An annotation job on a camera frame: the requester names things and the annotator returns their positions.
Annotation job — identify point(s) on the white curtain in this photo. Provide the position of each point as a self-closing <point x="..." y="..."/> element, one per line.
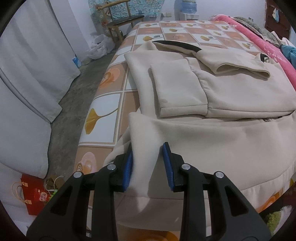
<point x="37" y="69"/>

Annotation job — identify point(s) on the white plastic bag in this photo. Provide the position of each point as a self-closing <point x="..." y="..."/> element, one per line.
<point x="101" y="46"/>

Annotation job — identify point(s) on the blue patterned garment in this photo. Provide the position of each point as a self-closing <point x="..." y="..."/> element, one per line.
<point x="289" y="52"/>

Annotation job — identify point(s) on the white fluffy robe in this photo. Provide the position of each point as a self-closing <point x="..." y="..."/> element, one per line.
<point x="285" y="213"/>

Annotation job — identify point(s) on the beige zip jacket black trim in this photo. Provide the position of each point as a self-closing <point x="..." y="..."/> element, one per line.
<point x="221" y="110"/>

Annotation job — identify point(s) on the dark red wooden door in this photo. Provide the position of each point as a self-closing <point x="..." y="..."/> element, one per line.
<point x="276" y="21"/>

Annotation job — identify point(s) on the small blue carton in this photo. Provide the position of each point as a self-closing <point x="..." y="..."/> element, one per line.
<point x="77" y="62"/>

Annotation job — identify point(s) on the red paper gift bag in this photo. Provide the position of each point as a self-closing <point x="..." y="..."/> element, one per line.
<point x="30" y="190"/>

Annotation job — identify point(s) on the grey lace pillow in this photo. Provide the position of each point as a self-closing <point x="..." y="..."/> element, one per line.
<point x="261" y="32"/>

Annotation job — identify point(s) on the wooden chair black seat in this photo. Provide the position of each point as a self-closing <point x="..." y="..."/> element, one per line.
<point x="114" y="24"/>

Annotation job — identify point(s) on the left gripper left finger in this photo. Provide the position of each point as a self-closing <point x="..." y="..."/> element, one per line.
<point x="83" y="208"/>

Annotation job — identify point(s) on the patterned bed sheet mattress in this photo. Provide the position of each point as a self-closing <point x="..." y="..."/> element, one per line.
<point x="117" y="96"/>

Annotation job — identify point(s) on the teal floral hanging cloth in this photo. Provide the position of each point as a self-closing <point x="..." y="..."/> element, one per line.
<point x="150" y="9"/>

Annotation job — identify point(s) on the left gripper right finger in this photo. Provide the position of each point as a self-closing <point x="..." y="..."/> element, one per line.
<point x="213" y="207"/>

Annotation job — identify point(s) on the blue water dispenser bottle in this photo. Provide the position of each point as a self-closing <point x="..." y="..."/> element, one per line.
<point x="186" y="6"/>

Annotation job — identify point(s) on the pink floral blanket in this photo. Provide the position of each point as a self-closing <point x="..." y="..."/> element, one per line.
<point x="271" y="50"/>

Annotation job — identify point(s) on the green paper bag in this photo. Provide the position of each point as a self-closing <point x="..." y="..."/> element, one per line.
<point x="54" y="192"/>

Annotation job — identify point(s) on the green fluffy sleeve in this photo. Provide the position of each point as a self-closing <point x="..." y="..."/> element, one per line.
<point x="273" y="221"/>

